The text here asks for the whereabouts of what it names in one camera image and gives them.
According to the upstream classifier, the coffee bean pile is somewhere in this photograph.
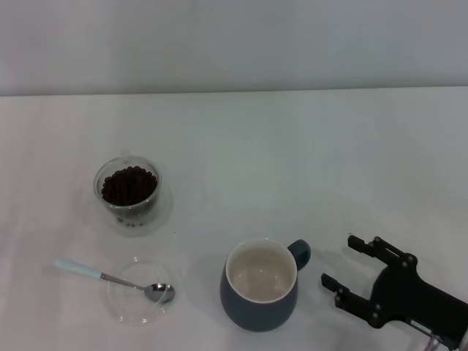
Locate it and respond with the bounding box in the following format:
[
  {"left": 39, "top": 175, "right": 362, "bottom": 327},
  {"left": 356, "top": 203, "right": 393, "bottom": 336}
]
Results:
[{"left": 101, "top": 166, "right": 158, "bottom": 208}]

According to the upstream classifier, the small clear glass dish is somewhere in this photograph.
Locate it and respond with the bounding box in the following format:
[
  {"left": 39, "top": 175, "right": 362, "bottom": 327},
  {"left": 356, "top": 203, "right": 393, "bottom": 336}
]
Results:
[{"left": 105, "top": 256, "right": 183, "bottom": 325}]

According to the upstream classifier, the clear glass cup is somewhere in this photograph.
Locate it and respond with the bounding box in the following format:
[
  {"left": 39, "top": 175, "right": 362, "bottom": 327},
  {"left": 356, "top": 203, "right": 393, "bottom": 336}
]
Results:
[{"left": 93, "top": 149, "right": 162, "bottom": 224}]

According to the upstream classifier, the grey cable connector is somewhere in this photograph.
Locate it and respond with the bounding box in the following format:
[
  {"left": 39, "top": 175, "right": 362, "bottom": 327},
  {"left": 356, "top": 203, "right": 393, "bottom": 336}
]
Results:
[{"left": 423, "top": 333, "right": 468, "bottom": 351}]

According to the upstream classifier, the blue handled metal spoon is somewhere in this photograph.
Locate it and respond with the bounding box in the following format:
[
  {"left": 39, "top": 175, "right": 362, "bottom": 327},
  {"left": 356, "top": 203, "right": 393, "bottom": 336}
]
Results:
[{"left": 53, "top": 257, "right": 176, "bottom": 304}]

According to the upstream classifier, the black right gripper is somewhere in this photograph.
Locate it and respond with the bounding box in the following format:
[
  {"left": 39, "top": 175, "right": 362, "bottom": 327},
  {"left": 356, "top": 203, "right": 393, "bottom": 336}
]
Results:
[{"left": 320, "top": 235, "right": 468, "bottom": 348}]

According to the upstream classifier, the dark grey ceramic mug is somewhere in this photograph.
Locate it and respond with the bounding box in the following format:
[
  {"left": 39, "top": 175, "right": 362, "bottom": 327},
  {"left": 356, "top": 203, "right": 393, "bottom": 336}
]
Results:
[{"left": 219, "top": 237, "right": 312, "bottom": 333}]

